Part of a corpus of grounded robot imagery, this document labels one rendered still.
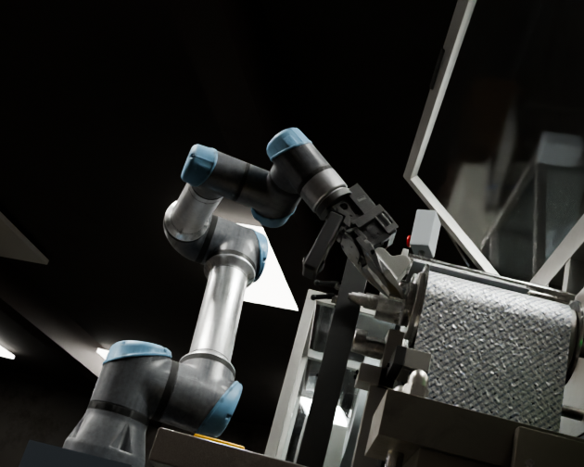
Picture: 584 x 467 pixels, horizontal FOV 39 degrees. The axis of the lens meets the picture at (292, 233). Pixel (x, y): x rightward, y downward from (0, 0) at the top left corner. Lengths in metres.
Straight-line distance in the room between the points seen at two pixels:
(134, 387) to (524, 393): 0.68
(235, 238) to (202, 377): 0.39
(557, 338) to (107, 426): 0.78
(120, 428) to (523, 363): 0.70
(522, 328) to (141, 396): 0.68
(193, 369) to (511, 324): 0.61
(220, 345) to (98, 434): 0.30
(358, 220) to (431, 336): 0.23
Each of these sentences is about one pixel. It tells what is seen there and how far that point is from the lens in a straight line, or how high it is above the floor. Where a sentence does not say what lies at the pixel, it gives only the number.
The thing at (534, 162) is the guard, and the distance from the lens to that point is 1.95.
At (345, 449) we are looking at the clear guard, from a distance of 2.30.
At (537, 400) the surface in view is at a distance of 1.32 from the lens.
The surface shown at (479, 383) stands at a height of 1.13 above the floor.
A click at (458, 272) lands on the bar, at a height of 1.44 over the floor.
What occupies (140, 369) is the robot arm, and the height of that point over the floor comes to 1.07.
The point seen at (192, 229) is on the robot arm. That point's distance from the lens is 1.74.
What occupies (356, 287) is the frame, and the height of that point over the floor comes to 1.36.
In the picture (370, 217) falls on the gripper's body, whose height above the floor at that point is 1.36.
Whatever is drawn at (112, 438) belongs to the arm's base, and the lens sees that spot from 1.52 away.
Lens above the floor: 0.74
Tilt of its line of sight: 24 degrees up
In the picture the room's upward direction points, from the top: 16 degrees clockwise
